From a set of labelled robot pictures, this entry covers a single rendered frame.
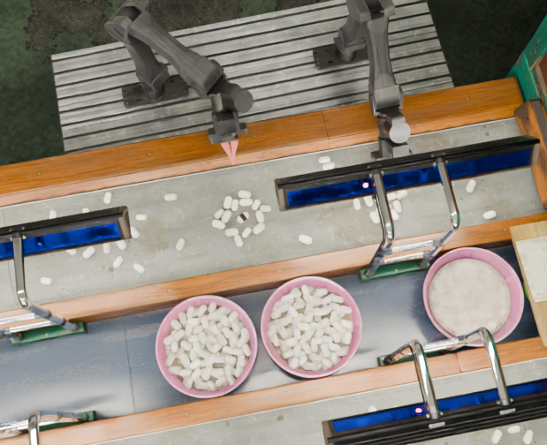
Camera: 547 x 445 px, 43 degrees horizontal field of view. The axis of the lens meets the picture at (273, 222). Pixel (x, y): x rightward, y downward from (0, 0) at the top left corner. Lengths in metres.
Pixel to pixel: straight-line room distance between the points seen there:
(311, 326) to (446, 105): 0.75
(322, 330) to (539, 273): 0.60
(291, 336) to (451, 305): 0.44
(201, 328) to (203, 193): 0.38
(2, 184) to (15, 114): 1.00
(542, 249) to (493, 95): 0.47
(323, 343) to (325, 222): 0.33
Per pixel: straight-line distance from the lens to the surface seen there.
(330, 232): 1.94
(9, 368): 2.07
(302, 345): 1.87
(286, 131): 2.01
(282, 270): 1.88
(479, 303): 1.97
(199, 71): 1.77
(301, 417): 1.87
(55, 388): 2.02
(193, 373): 1.88
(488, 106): 2.13
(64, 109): 2.24
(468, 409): 1.55
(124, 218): 1.60
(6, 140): 3.04
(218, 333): 1.89
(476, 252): 1.98
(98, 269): 1.97
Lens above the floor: 2.61
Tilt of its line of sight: 74 degrees down
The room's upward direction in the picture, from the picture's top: 1 degrees counter-clockwise
